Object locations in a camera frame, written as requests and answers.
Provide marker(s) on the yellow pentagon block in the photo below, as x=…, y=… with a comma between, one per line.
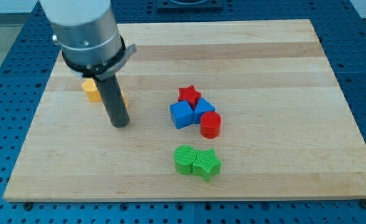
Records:
x=91, y=91

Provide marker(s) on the yellow heart block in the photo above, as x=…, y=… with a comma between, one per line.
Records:
x=125, y=99

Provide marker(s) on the blue triangle block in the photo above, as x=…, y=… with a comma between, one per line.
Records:
x=202, y=107

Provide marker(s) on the green cylinder block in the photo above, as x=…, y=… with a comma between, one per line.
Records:
x=184, y=157

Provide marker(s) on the red cylinder block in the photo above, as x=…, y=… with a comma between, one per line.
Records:
x=210, y=124

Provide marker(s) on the green star block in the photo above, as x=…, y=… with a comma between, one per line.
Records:
x=206, y=164

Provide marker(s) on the red star block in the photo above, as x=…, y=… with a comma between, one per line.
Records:
x=190, y=94

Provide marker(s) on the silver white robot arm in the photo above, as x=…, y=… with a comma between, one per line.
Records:
x=92, y=47

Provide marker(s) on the wooden board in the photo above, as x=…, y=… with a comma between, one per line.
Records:
x=287, y=132

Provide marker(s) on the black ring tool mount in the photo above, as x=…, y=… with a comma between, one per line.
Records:
x=81, y=63

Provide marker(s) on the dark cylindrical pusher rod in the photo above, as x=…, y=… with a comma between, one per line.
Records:
x=113, y=101

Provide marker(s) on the blue cube block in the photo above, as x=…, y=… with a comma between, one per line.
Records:
x=182, y=114

